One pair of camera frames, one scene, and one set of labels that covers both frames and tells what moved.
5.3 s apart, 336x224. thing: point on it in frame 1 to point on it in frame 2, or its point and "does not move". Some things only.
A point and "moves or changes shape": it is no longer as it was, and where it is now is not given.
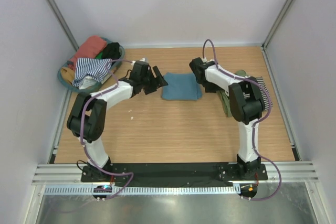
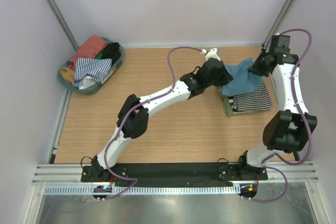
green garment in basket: x=100 y=55 does not move
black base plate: x=173 y=172 does not move
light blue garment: x=181 y=86 moves or changes shape
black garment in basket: x=112 y=51 does not move
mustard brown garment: x=67 y=74 does not move
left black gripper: x=157 y=82 to x=226 y=77
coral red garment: x=88 y=50 does not move
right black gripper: x=212 y=89 to x=255 y=67
